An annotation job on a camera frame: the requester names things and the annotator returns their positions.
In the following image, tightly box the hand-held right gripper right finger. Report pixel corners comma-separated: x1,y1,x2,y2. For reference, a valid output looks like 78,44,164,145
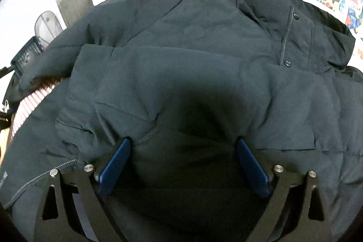
237,138,329,242

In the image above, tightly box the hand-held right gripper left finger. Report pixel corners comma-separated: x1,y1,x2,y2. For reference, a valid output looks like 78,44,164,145
37,138,131,242

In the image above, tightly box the dark padded jacket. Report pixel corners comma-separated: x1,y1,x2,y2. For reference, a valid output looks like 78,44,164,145
0,0,363,242

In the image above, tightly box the red white checked bed sheet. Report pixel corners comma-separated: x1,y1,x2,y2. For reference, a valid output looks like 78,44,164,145
8,76,59,144

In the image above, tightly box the dark blue plastic basket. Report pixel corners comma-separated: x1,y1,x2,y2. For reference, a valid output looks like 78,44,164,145
11,36,44,77

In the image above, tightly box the round mesh fan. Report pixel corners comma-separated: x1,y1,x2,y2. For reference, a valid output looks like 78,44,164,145
34,11,63,45

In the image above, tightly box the blue city drawing poster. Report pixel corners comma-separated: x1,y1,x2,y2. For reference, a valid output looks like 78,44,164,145
344,0,363,33

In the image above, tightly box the grey wall panel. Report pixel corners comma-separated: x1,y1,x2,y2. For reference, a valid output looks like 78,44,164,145
56,0,94,28

